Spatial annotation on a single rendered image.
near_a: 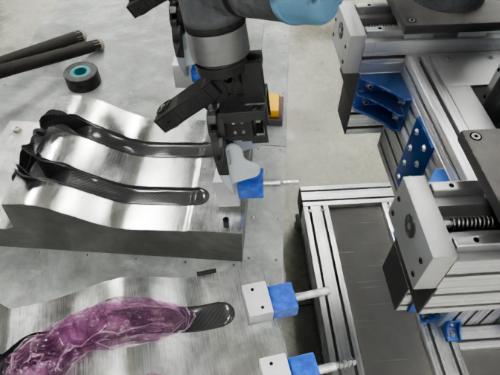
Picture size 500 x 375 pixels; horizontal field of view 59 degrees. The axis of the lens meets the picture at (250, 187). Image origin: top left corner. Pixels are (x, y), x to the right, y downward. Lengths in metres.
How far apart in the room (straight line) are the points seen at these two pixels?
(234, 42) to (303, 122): 1.67
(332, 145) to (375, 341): 1.01
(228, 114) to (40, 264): 0.44
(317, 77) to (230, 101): 1.90
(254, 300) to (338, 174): 1.39
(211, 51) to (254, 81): 0.07
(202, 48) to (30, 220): 0.41
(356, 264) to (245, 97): 0.99
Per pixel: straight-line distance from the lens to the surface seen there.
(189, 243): 0.74
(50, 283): 0.83
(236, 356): 0.65
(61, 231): 0.80
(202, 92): 0.60
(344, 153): 2.08
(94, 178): 0.79
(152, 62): 1.20
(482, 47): 1.06
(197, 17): 0.53
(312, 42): 2.75
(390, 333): 1.41
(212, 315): 0.68
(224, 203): 0.71
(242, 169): 0.64
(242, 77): 0.58
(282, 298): 0.67
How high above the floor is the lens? 1.47
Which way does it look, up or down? 51 degrees down
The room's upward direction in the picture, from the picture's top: straight up
